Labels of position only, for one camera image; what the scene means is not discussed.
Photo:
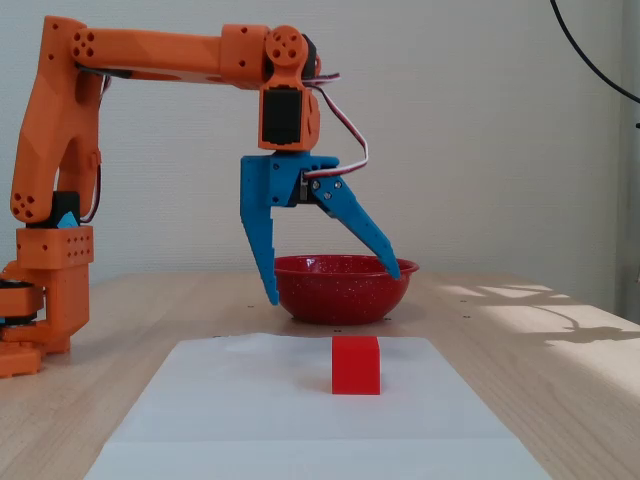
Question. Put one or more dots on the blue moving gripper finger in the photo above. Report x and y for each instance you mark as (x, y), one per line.
(350, 215)

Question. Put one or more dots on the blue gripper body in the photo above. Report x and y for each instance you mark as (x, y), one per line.
(282, 180)

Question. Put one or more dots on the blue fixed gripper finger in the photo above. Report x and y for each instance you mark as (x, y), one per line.
(260, 240)

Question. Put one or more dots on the red cube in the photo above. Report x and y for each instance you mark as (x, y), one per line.
(356, 367)

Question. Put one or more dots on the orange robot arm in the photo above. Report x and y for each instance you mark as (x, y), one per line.
(55, 125)

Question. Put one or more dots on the red speckled enamel bowl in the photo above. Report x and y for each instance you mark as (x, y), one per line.
(340, 295)

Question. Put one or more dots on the white paper sheet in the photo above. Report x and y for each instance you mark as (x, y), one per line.
(250, 415)

